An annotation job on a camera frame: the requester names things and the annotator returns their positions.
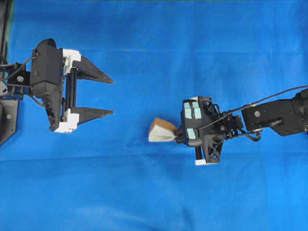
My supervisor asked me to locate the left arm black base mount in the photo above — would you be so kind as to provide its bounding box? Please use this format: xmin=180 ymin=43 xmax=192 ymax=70
xmin=0 ymin=0 xmax=19 ymax=145

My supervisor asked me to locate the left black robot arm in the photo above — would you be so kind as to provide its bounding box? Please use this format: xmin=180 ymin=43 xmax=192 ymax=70
xmin=0 ymin=39 xmax=113 ymax=133

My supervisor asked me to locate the blue table cloth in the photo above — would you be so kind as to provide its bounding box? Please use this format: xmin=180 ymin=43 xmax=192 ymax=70
xmin=0 ymin=0 xmax=308 ymax=231

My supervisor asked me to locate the right black camera cable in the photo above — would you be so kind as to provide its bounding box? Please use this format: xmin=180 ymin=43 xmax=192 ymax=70
xmin=197 ymin=84 xmax=308 ymax=132

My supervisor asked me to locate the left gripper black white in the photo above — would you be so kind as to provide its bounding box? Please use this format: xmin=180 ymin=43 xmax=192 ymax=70
xmin=6 ymin=49 xmax=114 ymax=133

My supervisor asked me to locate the right wrist camera taped box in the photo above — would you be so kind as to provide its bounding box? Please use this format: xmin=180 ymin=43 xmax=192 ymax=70
xmin=181 ymin=97 xmax=202 ymax=147

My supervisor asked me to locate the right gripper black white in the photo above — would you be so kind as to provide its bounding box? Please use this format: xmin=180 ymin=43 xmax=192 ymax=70
xmin=175 ymin=96 xmax=242 ymax=165

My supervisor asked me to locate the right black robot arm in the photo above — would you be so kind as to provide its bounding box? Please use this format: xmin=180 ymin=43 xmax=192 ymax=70
xmin=174 ymin=90 xmax=308 ymax=166

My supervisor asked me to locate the grey and orange sponge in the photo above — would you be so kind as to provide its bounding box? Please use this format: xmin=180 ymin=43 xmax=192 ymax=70
xmin=148 ymin=117 xmax=177 ymax=142

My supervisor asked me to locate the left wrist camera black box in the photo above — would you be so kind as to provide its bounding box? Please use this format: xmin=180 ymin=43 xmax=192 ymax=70
xmin=30 ymin=38 xmax=63 ymax=99

